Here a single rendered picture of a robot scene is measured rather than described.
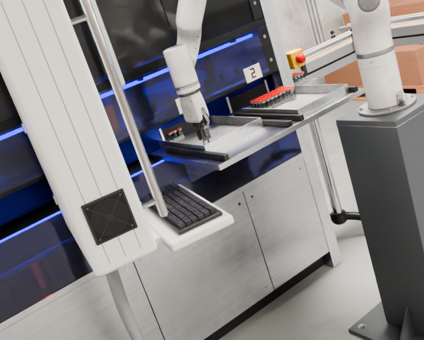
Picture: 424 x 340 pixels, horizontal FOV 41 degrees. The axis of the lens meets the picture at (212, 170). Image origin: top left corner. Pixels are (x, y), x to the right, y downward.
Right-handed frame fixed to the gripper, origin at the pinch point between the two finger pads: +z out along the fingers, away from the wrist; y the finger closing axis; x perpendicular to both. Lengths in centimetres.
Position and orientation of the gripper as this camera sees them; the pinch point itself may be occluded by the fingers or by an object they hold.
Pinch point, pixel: (203, 133)
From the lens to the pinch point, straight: 200.7
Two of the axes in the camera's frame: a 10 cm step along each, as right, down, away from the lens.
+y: 5.4, 0.9, -8.3
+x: 7.8, -4.2, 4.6
